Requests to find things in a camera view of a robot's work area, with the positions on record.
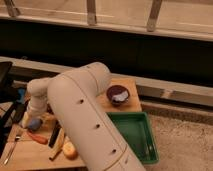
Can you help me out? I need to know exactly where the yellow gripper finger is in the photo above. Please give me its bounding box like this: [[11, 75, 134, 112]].
[[21, 112, 31, 128]]

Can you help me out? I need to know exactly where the blue sponge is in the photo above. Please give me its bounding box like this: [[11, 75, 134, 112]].
[[27, 118, 43, 131]]

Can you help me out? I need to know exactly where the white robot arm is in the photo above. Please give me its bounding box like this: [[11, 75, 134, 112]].
[[22, 62, 146, 171]]

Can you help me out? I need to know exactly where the silver fork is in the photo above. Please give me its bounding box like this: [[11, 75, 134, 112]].
[[3, 130, 23, 165]]

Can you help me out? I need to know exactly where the orange carrot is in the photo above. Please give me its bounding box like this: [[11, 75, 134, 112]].
[[27, 132, 48, 144]]

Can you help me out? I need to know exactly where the black chair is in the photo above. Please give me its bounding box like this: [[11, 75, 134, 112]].
[[0, 62, 19, 156]]

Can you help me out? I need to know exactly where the wooden board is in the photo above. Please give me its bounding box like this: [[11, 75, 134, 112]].
[[0, 78, 142, 171]]

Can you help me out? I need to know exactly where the yellow banana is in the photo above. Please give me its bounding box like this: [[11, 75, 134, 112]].
[[49, 129, 65, 161]]

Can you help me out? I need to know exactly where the red yellow apple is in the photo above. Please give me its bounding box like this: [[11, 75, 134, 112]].
[[62, 141, 78, 160]]

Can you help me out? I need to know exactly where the dark purple bowl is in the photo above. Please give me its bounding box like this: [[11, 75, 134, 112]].
[[106, 85, 130, 106]]

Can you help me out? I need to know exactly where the green plastic tray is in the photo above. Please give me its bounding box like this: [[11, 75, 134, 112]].
[[108, 112, 159, 164]]

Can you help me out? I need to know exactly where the black handled knife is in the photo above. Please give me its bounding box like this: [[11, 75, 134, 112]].
[[48, 121, 61, 148]]

